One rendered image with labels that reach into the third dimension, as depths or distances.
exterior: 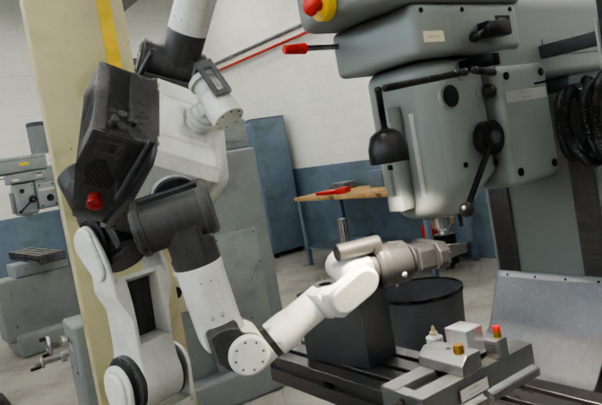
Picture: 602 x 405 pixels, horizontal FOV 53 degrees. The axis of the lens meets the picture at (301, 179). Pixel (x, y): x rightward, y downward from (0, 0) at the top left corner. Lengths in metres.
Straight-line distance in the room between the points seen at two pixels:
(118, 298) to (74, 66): 1.50
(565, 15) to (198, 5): 0.86
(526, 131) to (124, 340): 1.03
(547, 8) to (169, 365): 1.23
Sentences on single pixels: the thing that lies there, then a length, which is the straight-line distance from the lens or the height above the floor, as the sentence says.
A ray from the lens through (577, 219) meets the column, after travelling 1.59.
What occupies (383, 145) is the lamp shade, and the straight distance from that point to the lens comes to 1.07.
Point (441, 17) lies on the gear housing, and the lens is 1.23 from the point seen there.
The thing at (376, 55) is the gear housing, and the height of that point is 1.66.
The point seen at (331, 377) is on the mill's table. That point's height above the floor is 0.91.
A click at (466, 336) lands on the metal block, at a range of 1.36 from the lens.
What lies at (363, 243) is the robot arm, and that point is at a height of 1.29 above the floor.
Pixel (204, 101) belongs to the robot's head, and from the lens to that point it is 1.21.
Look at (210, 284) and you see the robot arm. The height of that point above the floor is 1.28.
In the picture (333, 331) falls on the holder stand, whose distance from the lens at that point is 1.64.
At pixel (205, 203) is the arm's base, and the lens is 1.10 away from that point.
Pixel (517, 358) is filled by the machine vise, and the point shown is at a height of 0.97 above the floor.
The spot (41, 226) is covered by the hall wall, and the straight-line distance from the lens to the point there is 10.11.
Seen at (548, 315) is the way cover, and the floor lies 0.98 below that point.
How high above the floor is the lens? 1.50
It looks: 3 degrees down
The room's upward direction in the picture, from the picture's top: 10 degrees counter-clockwise
